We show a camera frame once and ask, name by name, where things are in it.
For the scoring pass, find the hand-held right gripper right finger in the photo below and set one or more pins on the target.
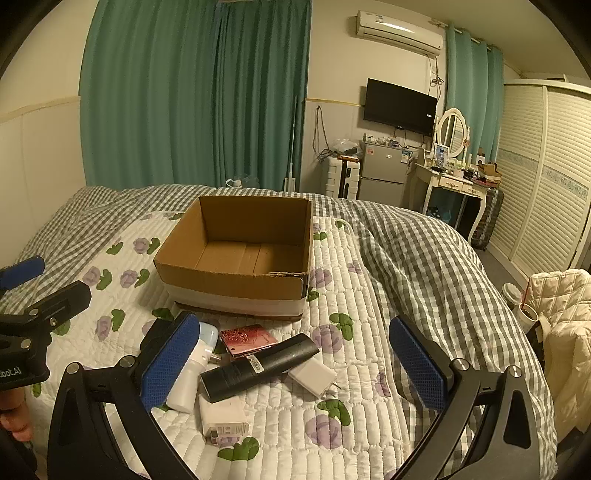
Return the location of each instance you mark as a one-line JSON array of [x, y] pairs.
[[418, 364]]

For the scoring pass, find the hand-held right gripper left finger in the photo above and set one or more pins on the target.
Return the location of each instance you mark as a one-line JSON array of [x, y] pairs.
[[170, 362]]

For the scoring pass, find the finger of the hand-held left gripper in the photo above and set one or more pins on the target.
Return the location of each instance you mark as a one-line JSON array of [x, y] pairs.
[[23, 271], [64, 297]]

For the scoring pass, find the white paper roll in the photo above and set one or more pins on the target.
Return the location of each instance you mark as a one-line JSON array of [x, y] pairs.
[[183, 392]]

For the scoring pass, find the white square power adapter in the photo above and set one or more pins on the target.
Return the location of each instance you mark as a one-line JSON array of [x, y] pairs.
[[224, 417]]

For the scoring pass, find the red patterned card case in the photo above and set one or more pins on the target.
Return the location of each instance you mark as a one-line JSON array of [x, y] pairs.
[[247, 340]]

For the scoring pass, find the black remote control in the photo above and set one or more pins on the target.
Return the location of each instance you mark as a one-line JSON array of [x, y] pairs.
[[258, 367]]

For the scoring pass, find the small white charger plug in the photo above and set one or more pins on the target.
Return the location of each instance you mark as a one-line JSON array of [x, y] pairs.
[[313, 376]]

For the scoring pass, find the cardboard box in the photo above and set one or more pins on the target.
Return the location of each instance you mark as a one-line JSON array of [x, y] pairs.
[[240, 258]]

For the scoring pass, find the person's left hand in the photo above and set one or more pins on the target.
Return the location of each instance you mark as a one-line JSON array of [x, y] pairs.
[[18, 422]]

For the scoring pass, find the white floral quilt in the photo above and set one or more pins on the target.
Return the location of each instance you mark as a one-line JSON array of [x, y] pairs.
[[332, 415]]

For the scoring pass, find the white lidded cup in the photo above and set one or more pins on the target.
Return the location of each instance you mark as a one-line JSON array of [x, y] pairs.
[[511, 295]]

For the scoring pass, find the white quilted jacket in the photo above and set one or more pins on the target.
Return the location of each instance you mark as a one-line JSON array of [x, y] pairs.
[[570, 350]]

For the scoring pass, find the dark hard suitcase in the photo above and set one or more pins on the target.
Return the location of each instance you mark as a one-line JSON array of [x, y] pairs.
[[490, 217]]

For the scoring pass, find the white dressing table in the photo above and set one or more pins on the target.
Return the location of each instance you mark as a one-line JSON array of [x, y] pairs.
[[455, 187]]

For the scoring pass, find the small white object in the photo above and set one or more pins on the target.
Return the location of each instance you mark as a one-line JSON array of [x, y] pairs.
[[233, 182]]

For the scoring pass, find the silver small fridge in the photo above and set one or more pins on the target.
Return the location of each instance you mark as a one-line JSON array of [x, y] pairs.
[[383, 173]]

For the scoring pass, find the white ribbed suitcase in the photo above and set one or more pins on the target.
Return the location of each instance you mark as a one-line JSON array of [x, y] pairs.
[[339, 177]]

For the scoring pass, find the brown cardboard tray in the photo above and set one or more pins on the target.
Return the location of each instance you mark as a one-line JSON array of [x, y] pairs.
[[489, 170]]

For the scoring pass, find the white louvred wardrobe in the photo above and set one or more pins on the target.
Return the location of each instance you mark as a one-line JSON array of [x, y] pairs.
[[545, 175]]

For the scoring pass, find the clear plastic bag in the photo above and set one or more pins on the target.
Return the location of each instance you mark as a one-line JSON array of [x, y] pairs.
[[345, 146]]

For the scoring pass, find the oval white-framed mirror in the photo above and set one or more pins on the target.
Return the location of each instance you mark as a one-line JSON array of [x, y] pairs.
[[451, 131]]

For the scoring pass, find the white mop pole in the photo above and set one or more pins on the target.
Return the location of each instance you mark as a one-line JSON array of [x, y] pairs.
[[292, 138]]

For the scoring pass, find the narrow green curtain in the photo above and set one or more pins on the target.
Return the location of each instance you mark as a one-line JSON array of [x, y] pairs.
[[471, 92]]

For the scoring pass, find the white air conditioner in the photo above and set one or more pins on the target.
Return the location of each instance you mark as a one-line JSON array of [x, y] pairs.
[[399, 32]]

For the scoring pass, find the blue picture frame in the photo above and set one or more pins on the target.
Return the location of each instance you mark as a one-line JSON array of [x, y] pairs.
[[441, 153]]

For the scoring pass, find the black wall television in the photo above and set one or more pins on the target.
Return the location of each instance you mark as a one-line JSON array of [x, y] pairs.
[[399, 107]]

